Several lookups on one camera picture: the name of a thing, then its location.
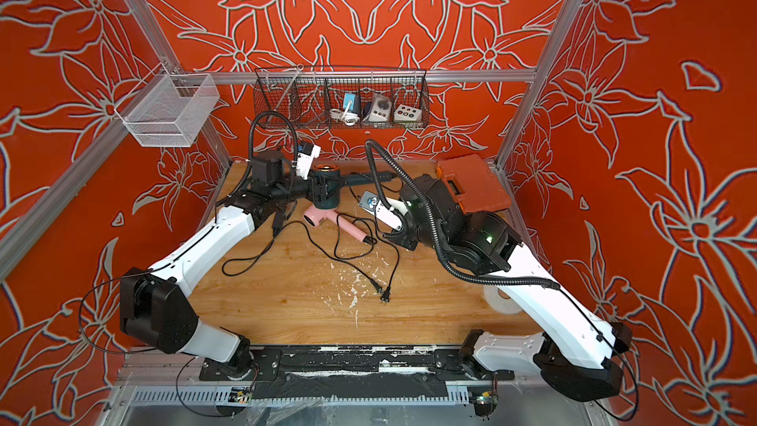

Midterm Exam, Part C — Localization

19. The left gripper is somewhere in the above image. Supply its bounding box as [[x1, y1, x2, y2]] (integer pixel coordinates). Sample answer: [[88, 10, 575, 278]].
[[271, 168, 345, 206]]

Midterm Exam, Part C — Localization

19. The dark green hair dryer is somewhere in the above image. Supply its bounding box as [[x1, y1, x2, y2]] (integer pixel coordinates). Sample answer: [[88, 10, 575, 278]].
[[309, 164, 395, 209]]

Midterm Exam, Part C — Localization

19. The green dryer black cord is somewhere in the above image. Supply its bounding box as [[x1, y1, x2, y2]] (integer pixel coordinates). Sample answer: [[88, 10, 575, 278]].
[[345, 174, 406, 250]]

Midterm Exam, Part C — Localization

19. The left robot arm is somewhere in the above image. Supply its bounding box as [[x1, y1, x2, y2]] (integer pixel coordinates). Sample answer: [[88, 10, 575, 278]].
[[116, 138, 340, 374]]

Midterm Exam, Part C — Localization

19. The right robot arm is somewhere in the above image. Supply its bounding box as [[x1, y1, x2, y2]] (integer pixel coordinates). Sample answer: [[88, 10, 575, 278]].
[[365, 139, 634, 404]]

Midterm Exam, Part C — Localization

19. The pink hair dryer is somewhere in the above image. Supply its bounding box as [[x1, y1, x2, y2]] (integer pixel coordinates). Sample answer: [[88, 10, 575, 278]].
[[303, 205, 374, 245]]

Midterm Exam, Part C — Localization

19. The black hair dryer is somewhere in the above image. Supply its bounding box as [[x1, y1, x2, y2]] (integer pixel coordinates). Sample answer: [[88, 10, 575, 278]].
[[271, 209, 287, 239]]

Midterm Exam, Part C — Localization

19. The orange tool case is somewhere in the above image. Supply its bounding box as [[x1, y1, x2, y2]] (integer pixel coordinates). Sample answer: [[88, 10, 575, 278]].
[[436, 154, 512, 214]]

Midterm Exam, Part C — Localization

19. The blue small box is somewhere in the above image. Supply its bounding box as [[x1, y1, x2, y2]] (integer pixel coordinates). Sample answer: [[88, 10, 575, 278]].
[[342, 93, 359, 114]]

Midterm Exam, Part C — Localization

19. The white power adapter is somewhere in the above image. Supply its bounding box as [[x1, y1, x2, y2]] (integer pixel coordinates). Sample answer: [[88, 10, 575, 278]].
[[363, 94, 392, 123]]

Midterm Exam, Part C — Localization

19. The white tape roll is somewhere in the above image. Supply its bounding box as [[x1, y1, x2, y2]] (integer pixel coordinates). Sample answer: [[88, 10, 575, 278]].
[[483, 286, 522, 316]]

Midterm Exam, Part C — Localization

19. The white socket cube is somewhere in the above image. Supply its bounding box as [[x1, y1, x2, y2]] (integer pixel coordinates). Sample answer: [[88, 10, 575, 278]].
[[393, 105, 422, 125]]

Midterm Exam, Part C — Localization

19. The clear plastic bin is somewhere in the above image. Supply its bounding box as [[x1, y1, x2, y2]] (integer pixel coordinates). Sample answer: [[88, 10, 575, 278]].
[[116, 74, 220, 148]]

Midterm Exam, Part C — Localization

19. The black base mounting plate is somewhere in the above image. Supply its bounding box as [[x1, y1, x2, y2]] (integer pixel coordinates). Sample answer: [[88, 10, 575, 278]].
[[199, 345, 515, 404]]

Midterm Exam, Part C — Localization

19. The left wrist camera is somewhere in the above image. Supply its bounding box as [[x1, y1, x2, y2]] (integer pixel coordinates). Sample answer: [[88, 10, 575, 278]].
[[295, 141, 321, 181]]

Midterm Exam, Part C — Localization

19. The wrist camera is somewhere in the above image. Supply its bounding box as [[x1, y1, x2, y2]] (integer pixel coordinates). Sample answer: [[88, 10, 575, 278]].
[[359, 191, 408, 230], [295, 141, 321, 181]]

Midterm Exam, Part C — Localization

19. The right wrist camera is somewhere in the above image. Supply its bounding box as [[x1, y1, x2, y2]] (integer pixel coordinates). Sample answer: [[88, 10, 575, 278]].
[[359, 191, 408, 230]]

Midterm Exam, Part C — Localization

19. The pink dryer black cord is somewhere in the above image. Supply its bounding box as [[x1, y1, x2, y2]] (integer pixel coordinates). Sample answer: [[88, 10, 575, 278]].
[[306, 215, 400, 304]]

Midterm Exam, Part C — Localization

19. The black wire wall basket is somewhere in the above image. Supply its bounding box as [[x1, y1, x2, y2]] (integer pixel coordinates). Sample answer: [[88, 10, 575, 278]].
[[254, 65, 431, 130]]

